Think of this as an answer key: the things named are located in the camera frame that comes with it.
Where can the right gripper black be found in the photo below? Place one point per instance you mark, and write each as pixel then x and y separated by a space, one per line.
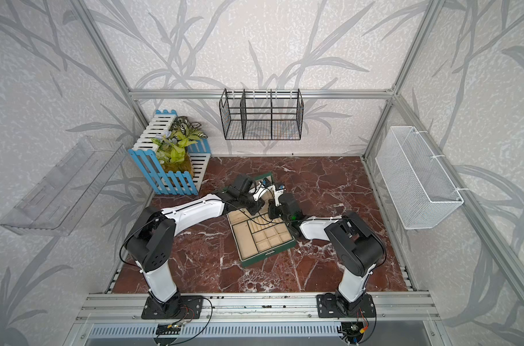
pixel 271 208

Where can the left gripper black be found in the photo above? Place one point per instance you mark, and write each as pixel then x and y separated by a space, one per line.
pixel 259 204

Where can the green jewelry box beige lining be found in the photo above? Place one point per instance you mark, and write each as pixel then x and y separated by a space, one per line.
pixel 257 237

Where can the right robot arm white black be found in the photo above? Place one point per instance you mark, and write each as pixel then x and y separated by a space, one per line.
pixel 356 245

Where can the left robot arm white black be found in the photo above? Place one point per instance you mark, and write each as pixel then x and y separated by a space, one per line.
pixel 150 241

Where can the blue white picket fence planter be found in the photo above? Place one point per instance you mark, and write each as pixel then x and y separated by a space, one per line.
pixel 171 183

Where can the artificial plant in amber vase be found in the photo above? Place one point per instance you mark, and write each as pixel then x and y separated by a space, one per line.
pixel 172 152

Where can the white mesh basket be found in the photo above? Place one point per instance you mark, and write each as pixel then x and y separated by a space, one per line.
pixel 419 187

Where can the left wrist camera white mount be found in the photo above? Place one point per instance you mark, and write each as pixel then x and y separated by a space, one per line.
pixel 261 188

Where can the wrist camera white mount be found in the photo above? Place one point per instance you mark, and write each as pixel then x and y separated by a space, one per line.
pixel 277 189
pixel 261 188

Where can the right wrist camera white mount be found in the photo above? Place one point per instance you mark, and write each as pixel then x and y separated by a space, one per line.
pixel 277 189

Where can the black wire basket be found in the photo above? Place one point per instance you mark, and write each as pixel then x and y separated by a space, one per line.
pixel 272 115

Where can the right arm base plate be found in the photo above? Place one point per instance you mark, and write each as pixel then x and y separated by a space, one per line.
pixel 336 306

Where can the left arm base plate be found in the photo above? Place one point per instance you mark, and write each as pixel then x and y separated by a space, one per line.
pixel 178 307

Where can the aluminium front rail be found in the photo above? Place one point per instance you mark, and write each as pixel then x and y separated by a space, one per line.
pixel 390 306

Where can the clear acrylic wall shelf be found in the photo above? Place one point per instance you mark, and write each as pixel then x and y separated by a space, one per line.
pixel 55 206

